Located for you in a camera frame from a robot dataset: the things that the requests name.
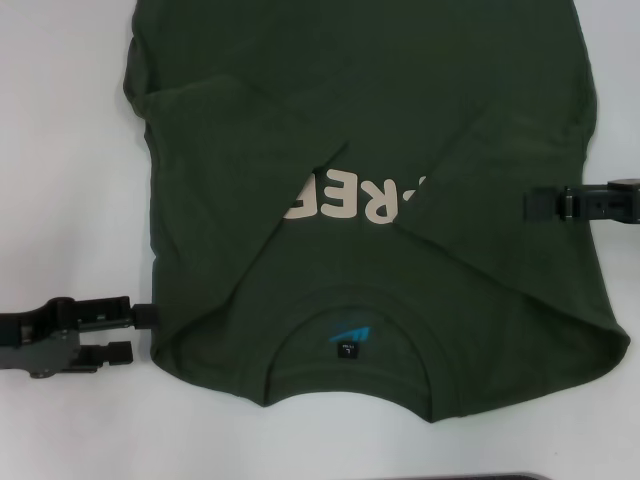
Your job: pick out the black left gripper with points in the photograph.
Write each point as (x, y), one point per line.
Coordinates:
(35, 340)

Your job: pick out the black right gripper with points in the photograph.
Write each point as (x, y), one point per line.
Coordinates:
(622, 202)

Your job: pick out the dark green FREE! t-shirt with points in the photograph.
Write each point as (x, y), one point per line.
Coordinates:
(375, 75)

